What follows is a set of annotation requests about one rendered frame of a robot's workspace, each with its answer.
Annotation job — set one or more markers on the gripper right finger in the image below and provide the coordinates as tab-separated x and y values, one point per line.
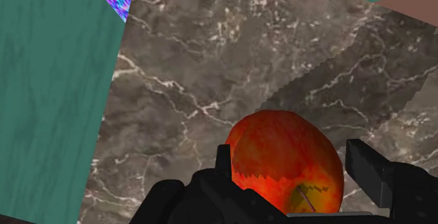
386	178

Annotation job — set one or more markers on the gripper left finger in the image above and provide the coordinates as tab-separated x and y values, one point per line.
205	199

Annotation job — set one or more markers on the red apple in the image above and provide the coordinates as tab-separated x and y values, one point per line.
284	158

